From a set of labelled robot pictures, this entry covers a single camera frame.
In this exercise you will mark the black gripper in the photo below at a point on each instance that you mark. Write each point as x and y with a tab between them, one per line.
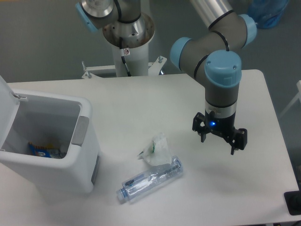
222	127

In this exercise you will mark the clear plastic bag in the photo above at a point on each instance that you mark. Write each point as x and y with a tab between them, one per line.
157	151

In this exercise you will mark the crushed clear plastic bottle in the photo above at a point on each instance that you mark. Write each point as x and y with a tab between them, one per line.
150	180

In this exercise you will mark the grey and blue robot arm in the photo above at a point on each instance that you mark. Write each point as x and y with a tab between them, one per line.
211	60

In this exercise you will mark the white trash can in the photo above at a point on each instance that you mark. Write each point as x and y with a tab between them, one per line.
52	121

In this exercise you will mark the black device at edge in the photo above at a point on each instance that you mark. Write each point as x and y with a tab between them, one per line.
293	202

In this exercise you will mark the blue plastic bag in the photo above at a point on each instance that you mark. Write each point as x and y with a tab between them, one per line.
267	13

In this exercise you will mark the small wrapper in bin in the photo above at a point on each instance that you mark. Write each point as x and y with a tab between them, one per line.
56	153

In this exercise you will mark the blue snack wrapper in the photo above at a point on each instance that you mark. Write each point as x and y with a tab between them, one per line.
39	150

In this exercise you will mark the white frame at right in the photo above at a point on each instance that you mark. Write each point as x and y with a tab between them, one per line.
296	98

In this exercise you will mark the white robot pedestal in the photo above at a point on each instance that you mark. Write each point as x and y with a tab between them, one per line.
130	49

